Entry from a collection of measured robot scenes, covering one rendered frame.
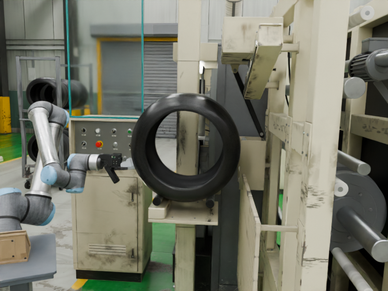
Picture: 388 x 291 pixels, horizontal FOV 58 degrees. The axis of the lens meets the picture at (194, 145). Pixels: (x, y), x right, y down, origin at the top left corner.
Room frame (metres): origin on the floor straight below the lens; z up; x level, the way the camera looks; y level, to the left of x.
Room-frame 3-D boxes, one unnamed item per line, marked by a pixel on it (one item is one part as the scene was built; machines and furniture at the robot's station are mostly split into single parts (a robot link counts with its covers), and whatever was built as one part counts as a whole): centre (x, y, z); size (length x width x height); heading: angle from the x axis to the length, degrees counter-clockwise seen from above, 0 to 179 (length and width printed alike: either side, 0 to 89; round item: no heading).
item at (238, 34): (1.80, -0.25, 1.71); 0.61 x 0.25 x 0.15; 176
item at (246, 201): (1.69, -0.28, 0.65); 0.90 x 0.02 x 0.70; 176
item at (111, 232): (2.74, 0.64, 0.63); 0.56 x 0.41 x 1.27; 86
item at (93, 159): (1.90, 0.54, 1.08); 0.10 x 0.05 x 0.09; 176
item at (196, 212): (1.94, 0.04, 0.80); 0.37 x 0.36 x 0.02; 86
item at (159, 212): (1.95, 0.18, 0.84); 0.36 x 0.09 x 0.06; 176
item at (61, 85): (5.62, 2.15, 0.96); 1.36 x 0.71 x 1.92; 172
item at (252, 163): (2.14, -0.36, 1.05); 0.20 x 0.15 x 0.30; 176
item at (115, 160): (1.90, 0.46, 1.08); 0.12 x 0.08 x 0.09; 86
